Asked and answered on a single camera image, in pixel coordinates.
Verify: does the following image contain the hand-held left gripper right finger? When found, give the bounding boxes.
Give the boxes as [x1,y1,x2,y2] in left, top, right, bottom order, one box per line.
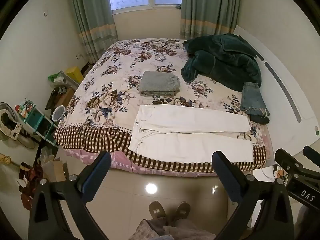
[212,151,294,240]

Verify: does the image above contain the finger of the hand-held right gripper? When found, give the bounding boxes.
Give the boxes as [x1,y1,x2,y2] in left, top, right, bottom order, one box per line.
[303,146,320,167]
[275,149,304,178]

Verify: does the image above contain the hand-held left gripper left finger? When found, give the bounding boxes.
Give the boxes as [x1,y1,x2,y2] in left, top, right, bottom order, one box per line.
[28,151,112,240]

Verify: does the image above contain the white pants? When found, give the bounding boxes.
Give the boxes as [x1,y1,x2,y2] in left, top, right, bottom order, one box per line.
[129,104,254,163]

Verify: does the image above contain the pink striped bed sheet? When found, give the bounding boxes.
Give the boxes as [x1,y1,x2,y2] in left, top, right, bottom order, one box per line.
[72,148,218,178]

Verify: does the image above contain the brown paper bag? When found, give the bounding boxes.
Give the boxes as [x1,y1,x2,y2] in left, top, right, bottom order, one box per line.
[40,155,69,183]

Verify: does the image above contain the dark folded cloth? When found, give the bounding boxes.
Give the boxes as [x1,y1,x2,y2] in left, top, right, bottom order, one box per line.
[250,114,270,125]

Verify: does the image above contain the person's right slipper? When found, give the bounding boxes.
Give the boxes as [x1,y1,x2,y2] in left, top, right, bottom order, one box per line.
[174,202,191,222]

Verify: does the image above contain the person's slipper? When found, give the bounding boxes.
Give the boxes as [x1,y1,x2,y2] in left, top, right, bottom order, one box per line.
[174,202,191,222]
[149,201,167,224]

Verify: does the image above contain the person's left slipper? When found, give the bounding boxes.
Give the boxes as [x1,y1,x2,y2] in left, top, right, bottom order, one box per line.
[149,201,167,224]

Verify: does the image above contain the red patterned cloth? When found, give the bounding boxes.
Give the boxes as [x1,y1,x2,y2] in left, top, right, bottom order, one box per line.
[19,162,44,209]

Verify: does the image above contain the grey waste bin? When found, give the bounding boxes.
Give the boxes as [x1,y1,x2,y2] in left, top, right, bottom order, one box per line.
[52,106,66,123]

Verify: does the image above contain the blue denim jeans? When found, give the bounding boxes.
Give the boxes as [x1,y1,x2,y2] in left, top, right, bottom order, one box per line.
[240,82,270,117]

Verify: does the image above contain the wooden bedside table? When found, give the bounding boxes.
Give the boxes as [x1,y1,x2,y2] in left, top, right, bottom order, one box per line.
[46,87,75,110]

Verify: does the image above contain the teal shelf rack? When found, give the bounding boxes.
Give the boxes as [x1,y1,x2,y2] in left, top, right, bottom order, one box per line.
[24,102,59,145]

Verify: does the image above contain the bed with floral sheet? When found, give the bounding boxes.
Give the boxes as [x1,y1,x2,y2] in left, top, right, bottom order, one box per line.
[54,38,272,178]

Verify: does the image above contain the yellow box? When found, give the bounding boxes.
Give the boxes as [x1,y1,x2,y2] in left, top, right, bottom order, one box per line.
[65,66,84,83]

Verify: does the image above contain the green plastic bag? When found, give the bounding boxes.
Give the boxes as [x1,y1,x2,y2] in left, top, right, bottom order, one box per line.
[48,71,68,85]

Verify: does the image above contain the white headboard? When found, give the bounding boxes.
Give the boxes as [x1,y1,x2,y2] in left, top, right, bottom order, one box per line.
[232,25,320,155]

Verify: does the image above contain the grey folded fuzzy cloth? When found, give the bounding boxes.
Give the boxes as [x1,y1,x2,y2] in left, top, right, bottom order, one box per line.
[139,71,181,97]

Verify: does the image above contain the dark green padded jacket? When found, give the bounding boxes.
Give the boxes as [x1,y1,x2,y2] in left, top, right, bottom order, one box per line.
[181,33,262,92]

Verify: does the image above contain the green curtain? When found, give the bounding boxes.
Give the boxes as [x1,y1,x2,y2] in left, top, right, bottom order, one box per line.
[179,0,242,40]
[66,0,119,64]

